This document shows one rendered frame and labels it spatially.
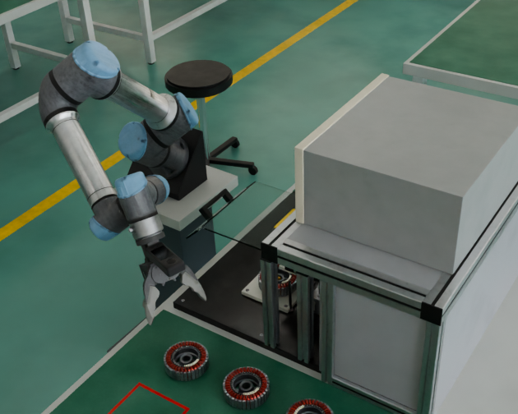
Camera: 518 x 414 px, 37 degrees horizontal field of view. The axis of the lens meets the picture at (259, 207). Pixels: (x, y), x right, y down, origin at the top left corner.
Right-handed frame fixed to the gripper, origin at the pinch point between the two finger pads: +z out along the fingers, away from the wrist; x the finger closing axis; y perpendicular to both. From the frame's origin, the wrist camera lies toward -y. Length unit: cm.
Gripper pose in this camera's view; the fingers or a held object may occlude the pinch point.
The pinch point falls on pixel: (179, 314)
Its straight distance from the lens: 187.7
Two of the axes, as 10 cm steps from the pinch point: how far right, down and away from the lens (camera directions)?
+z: 3.2, 9.4, 1.0
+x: -8.5, 3.3, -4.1
